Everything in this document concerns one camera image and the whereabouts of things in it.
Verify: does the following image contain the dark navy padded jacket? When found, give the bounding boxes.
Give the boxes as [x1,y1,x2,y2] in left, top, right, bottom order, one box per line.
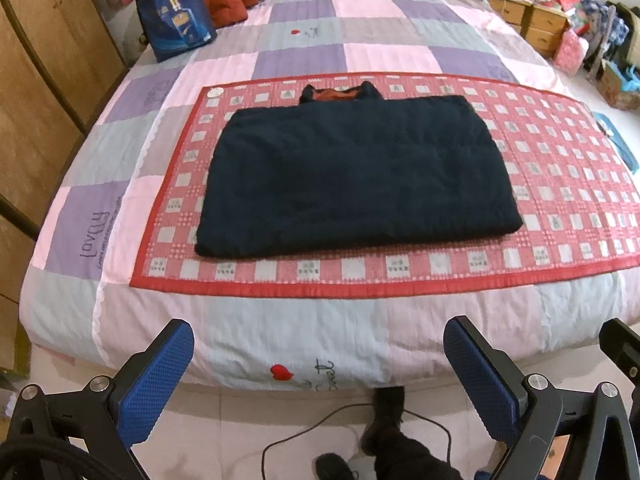
[195,81,524,261]

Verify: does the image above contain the blue tote bag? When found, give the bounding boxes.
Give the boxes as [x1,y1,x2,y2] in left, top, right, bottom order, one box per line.
[136,0,218,63]

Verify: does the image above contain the cardboard box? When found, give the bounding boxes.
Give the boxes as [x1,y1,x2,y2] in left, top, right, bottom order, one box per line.
[597,60,640,111]

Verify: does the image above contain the black cable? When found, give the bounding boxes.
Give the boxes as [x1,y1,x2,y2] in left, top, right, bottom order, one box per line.
[262,402,451,480]

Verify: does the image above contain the pink plastic bag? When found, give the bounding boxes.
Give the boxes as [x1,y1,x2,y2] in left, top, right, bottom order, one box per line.
[555,27,591,73]

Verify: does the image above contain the wooden wardrobe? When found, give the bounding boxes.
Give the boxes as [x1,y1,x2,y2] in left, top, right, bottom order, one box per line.
[0,0,128,371]

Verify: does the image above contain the person's right leg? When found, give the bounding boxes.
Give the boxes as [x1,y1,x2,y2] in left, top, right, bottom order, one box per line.
[360,386,462,480]

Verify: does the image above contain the wooden nightstand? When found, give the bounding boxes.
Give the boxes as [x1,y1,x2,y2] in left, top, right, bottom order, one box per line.
[487,0,571,58]

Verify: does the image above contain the red checkered mat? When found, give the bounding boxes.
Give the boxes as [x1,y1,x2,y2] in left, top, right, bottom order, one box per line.
[132,74,640,297]

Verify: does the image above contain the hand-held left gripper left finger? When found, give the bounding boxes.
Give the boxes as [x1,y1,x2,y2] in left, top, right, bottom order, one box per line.
[10,317,195,480]

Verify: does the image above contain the light blue cloth strip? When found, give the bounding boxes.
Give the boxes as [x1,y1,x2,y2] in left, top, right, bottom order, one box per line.
[595,112,640,171]

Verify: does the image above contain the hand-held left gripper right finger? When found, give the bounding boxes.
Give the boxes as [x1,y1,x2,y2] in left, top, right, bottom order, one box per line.
[444,316,640,480]

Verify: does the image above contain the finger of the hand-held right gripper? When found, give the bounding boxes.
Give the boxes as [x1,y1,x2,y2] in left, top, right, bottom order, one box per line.
[600,317,640,386]

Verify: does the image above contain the black and tan suitcase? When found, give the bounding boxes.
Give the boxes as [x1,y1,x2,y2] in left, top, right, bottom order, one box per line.
[607,1,640,68]

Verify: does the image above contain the blue patterned clothes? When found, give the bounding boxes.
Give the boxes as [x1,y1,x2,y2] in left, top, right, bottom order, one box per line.
[575,0,628,48]

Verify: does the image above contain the pastel patchwork quilt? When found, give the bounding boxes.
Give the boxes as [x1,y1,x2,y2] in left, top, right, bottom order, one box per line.
[20,0,640,393]

